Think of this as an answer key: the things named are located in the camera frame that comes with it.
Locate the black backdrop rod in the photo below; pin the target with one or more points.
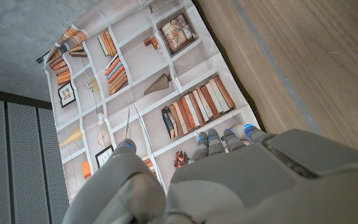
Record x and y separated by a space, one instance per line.
42 58

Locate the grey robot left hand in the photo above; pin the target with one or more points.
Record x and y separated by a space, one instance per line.
244 180

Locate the printed bookshelf backdrop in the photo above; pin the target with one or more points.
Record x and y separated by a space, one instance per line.
135 77

